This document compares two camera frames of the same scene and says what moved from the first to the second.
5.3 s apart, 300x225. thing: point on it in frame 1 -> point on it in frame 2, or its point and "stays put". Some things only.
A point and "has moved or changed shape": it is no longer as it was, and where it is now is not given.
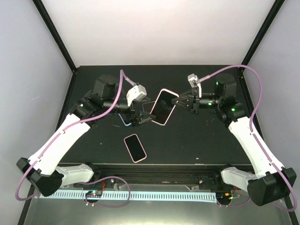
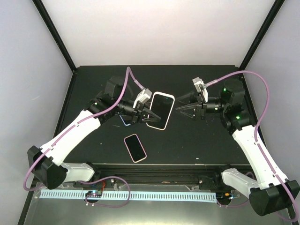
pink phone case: [163, 107] has moved or changed shape
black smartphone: [163, 107] has moved or changed shape
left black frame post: [48, 21] stays put
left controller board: [94, 193] stays put
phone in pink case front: [135, 147] stays put
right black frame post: [272, 14] stays put
